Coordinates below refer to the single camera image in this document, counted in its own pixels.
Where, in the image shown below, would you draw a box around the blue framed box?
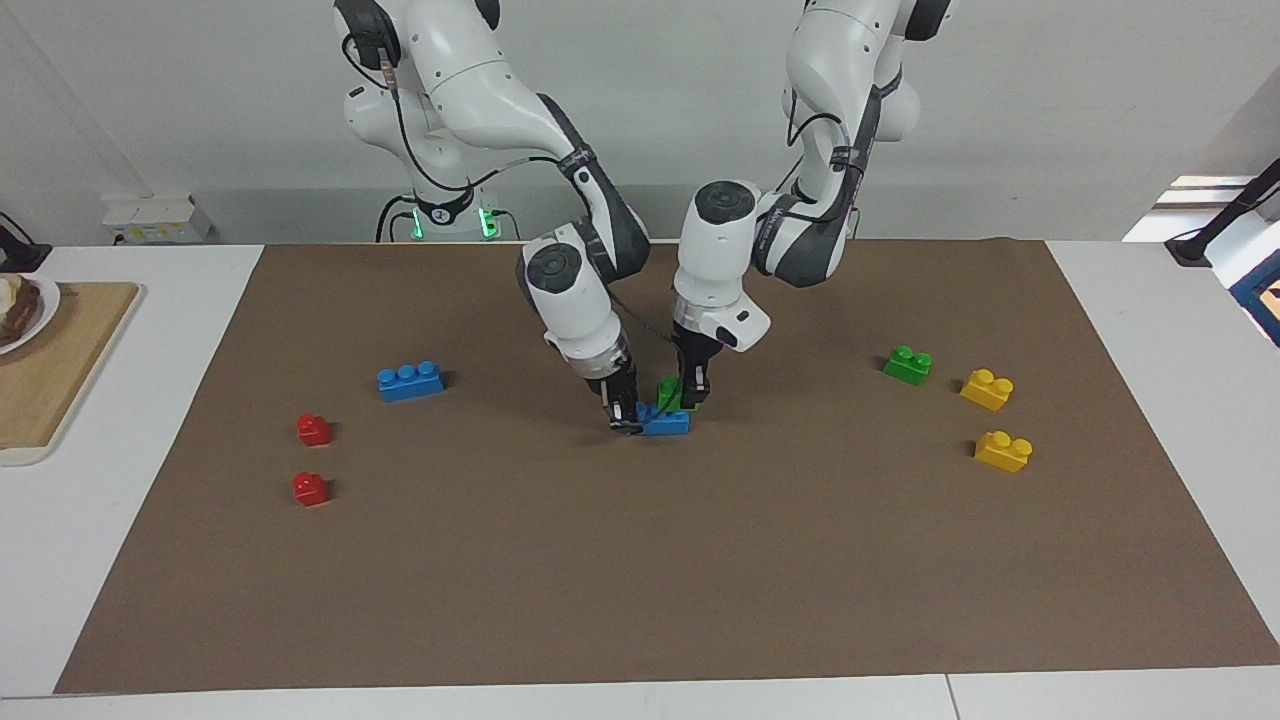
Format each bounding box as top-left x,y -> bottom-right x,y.
1228,268 -> 1280,348

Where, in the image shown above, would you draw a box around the black right base cable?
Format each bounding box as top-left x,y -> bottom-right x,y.
374,193 -> 417,244

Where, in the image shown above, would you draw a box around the black camera stand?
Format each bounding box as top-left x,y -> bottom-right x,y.
1165,157 -> 1280,269

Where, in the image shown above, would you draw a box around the white power strip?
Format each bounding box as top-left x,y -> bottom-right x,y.
102,194 -> 214,247

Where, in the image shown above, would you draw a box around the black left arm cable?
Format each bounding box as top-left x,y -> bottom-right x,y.
784,85 -> 869,216

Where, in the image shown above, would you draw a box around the brown table mat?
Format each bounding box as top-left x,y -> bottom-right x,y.
53,238 -> 1280,695

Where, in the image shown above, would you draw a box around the yellow two-stud toy brick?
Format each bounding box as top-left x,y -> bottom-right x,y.
959,368 -> 1015,413
974,430 -> 1034,474

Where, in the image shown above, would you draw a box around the blue three-stud toy brick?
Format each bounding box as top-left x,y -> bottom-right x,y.
636,402 -> 692,438
377,360 -> 447,404

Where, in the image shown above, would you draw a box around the wooden cutting board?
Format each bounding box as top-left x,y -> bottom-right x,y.
0,281 -> 142,469

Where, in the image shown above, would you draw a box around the white plate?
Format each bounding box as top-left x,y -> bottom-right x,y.
0,272 -> 62,357

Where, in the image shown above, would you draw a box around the brown food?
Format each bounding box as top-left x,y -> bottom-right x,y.
0,276 -> 42,343

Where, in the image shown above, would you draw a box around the small black stand base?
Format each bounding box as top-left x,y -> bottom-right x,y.
0,212 -> 53,274

